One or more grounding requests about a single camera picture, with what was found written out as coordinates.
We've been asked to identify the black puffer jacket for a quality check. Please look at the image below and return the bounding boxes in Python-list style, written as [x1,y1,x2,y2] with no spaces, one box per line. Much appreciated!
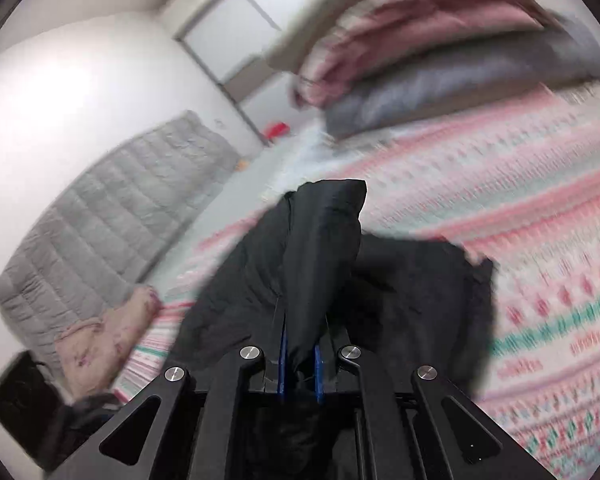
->
[172,178,496,480]

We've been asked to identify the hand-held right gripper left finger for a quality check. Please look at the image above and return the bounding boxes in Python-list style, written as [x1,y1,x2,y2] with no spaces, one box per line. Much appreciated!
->
[42,295,287,480]

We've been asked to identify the stack of folded bedding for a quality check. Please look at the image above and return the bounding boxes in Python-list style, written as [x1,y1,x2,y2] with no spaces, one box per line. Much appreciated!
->
[292,0,568,108]

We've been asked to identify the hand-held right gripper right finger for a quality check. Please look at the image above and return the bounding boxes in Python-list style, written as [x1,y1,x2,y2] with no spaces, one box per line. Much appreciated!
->
[314,317,556,480]

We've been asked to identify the red green patterned blanket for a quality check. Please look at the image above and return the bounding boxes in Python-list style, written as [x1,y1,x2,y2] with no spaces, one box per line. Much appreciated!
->
[112,82,600,480]

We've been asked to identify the white pillow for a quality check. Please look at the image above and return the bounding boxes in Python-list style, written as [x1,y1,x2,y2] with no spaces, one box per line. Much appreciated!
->
[262,0,381,73]

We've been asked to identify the grey quilted duvet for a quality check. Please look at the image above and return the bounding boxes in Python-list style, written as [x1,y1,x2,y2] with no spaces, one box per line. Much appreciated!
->
[0,110,241,378]

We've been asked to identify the pink floral cloth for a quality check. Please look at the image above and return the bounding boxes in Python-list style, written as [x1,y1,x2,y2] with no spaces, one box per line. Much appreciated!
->
[54,285,165,403]

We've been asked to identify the white sliding door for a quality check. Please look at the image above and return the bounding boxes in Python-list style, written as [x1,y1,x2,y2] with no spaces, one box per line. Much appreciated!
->
[174,0,351,147]

